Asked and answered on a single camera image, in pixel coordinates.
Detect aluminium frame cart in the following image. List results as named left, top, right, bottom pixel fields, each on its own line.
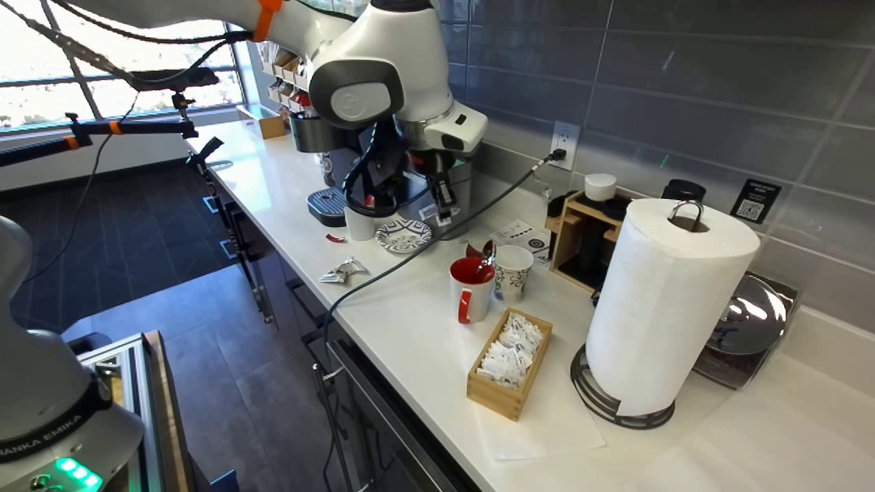
left=79, top=330, right=198, bottom=492

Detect white wall outlet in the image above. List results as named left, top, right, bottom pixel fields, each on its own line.
left=551, top=120, right=579, bottom=170

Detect small white jar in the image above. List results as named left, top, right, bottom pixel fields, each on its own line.
left=586, top=171, right=618, bottom=203

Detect white paper towel roll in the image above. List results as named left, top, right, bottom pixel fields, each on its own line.
left=586, top=199, right=761, bottom=419

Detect black camera tripod arm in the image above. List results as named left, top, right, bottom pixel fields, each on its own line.
left=0, top=69, right=220, bottom=167

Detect dark teal power cable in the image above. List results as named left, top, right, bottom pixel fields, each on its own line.
left=305, top=148, right=569, bottom=344

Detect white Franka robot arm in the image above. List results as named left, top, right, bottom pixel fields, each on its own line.
left=0, top=0, right=488, bottom=492

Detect white patterned paper cup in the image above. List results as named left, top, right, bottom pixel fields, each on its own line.
left=495, top=245, right=534, bottom=304

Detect red white mug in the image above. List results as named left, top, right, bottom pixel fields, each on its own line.
left=450, top=258, right=495, bottom=325

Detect crumpled white sachet wrappers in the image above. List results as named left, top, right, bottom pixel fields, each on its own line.
left=320, top=258, right=369, bottom=285

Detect wooden shelf organizer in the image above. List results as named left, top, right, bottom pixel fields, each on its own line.
left=547, top=191, right=630, bottom=293

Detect black QR code sign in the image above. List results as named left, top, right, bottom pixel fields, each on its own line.
left=731, top=178, right=779, bottom=225

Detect wooden sachet holder box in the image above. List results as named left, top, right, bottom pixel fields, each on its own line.
left=469, top=308, right=552, bottom=420

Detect black paper towel stand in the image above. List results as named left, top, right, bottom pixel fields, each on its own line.
left=569, top=344, right=678, bottom=432

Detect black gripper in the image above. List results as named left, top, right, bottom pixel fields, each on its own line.
left=342, top=120, right=458, bottom=219

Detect blue white patterned bowl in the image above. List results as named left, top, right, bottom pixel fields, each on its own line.
left=376, top=219, right=432, bottom=258

